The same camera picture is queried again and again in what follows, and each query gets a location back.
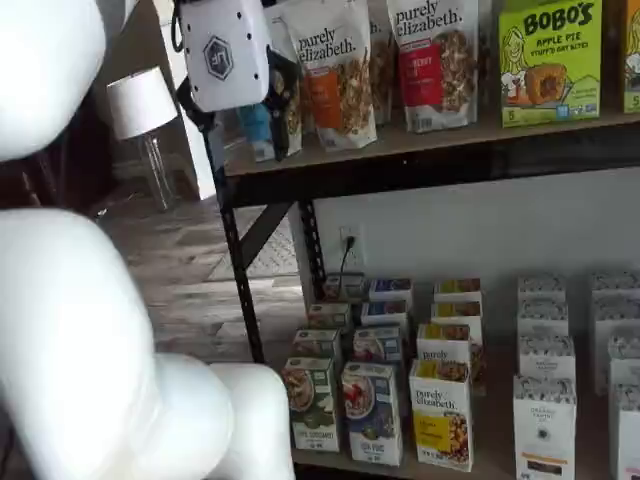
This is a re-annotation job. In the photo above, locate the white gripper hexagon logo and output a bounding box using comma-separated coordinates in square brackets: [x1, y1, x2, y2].
[177, 0, 303, 172]

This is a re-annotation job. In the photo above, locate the blue and white oatmeal box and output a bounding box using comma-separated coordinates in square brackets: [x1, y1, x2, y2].
[352, 325, 406, 396]
[368, 278, 414, 304]
[340, 362, 404, 467]
[359, 299, 409, 330]

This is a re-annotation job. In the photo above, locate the green oatmeal box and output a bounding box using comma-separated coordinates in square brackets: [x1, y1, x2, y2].
[305, 302, 354, 334]
[323, 272, 366, 304]
[292, 328, 344, 369]
[280, 357, 341, 451]

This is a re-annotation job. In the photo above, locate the yellow purely elizabeth granola box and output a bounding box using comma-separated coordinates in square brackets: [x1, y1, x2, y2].
[430, 301, 484, 346]
[408, 358, 475, 474]
[416, 322, 486, 396]
[433, 278, 482, 304]

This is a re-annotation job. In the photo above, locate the green Bobo's apple pie box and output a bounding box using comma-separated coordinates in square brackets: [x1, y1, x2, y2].
[497, 0, 604, 129]

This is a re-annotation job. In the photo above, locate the yellow Bobo's box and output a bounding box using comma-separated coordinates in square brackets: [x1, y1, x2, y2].
[622, 0, 640, 115]

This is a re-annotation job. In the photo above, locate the blue label granola bag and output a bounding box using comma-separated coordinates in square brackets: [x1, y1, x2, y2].
[219, 4, 304, 164]

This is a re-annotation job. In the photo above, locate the white shade table lamp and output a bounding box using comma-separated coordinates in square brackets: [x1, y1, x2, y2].
[106, 66, 180, 212]

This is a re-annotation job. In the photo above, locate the grey patterned floor rug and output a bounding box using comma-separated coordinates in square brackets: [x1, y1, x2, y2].
[207, 229, 301, 281]

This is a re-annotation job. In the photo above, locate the metal wood shelving unit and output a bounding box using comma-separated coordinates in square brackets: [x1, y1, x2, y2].
[214, 114, 640, 480]

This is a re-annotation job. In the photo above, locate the brown leather armchair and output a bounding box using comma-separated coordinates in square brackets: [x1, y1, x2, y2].
[0, 87, 119, 214]

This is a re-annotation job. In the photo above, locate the red label granola bag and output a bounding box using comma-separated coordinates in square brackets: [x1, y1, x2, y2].
[387, 0, 479, 134]

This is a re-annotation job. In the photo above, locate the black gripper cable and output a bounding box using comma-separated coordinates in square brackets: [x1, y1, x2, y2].
[169, 2, 185, 54]

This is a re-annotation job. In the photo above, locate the black plug with cord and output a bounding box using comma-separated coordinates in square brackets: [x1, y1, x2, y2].
[339, 234, 357, 301]

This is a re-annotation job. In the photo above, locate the white wall outlet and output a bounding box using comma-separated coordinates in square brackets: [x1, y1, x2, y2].
[339, 224, 365, 269]

